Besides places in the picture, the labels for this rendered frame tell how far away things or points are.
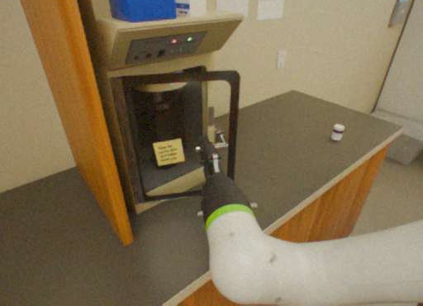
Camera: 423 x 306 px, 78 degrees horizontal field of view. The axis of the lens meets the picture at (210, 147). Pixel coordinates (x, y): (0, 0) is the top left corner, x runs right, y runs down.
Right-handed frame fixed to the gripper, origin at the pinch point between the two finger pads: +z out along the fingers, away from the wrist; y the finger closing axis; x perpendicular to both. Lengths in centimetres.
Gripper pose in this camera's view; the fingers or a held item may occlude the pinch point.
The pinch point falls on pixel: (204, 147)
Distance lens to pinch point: 69.8
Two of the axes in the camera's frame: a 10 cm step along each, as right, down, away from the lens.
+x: -9.8, 1.1, -1.6
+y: 0.0, -8.4, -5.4
